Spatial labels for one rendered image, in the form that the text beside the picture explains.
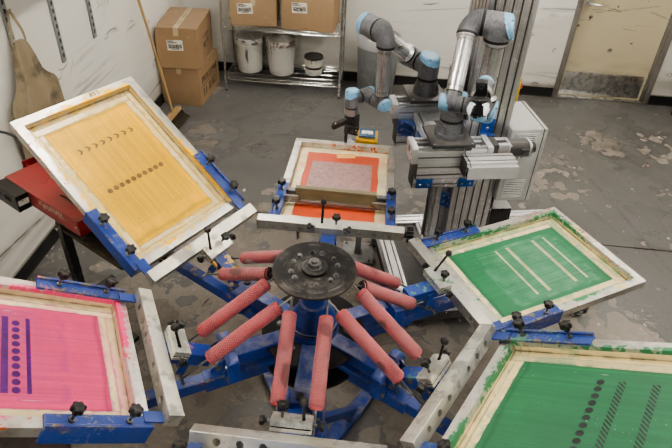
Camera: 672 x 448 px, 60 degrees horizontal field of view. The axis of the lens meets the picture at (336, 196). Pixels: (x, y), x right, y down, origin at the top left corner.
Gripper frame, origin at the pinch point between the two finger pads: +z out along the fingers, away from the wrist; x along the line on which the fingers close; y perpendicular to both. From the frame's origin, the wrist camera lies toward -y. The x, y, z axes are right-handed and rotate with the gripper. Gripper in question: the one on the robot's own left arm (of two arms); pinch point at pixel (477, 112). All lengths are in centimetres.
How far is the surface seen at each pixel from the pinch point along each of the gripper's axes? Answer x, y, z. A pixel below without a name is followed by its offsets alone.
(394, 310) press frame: 23, 61, 52
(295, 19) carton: 204, 59, -315
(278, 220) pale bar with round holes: 86, 52, 15
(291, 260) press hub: 56, 29, 67
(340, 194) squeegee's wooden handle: 65, 55, -15
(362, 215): 54, 65, -14
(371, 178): 59, 65, -47
